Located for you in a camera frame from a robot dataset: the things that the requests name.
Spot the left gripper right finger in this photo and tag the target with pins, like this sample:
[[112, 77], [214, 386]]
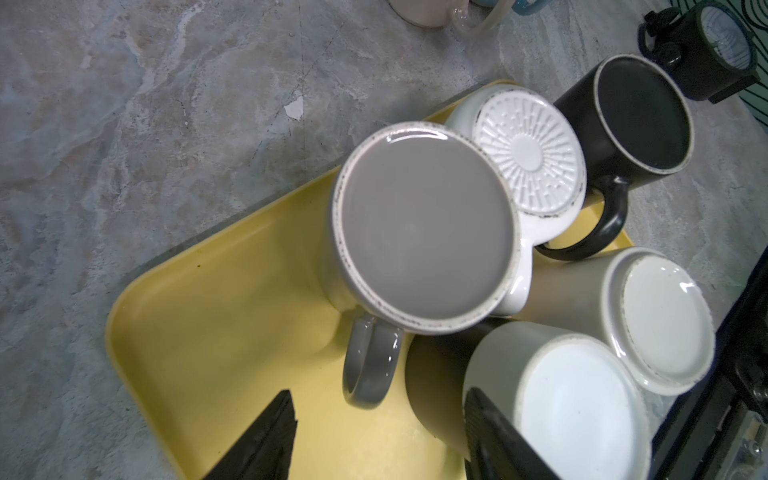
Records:
[[497, 450]]

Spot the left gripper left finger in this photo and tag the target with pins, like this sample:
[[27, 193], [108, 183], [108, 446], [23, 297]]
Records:
[[264, 450]]

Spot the grey ceramic mug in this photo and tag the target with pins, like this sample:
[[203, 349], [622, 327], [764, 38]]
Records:
[[422, 236]]

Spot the pink ceramic mug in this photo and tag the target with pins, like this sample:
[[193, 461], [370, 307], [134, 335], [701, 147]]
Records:
[[434, 14]]

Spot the blue butterfly mug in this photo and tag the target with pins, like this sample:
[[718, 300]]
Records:
[[520, 7]]

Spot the white ceramic mug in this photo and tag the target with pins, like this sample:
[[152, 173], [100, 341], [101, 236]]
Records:
[[646, 308]]

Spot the white ribbed-base mug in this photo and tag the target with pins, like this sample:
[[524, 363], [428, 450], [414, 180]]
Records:
[[539, 155]]

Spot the black ceramic mug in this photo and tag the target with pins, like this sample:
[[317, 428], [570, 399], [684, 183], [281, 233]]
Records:
[[634, 128]]

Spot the yellow plastic tray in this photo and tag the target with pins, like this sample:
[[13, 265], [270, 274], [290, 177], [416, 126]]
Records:
[[206, 340]]

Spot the black alarm clock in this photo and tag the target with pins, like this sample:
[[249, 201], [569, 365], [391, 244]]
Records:
[[707, 50]]

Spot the white-base black handle mug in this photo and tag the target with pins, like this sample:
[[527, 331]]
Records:
[[571, 398]]

